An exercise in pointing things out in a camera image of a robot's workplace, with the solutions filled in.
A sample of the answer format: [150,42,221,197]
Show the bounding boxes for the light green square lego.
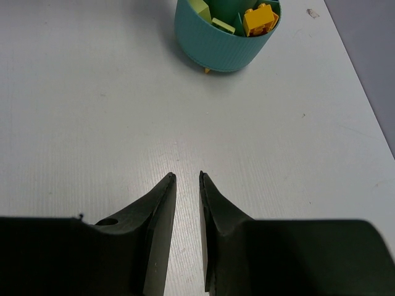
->
[189,0,212,24]

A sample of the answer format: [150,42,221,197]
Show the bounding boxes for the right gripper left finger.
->
[1,173,177,295]

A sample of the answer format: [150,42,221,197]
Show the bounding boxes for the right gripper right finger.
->
[199,172,394,295]

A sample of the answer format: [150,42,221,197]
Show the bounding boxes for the orange square lego brick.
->
[243,3,280,37]

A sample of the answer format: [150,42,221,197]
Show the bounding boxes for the white tape scrap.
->
[306,9,320,19]

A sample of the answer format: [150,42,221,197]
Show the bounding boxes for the teal divided round container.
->
[174,1,281,72]

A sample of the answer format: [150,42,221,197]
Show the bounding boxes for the light green curved lego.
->
[212,18,236,35]

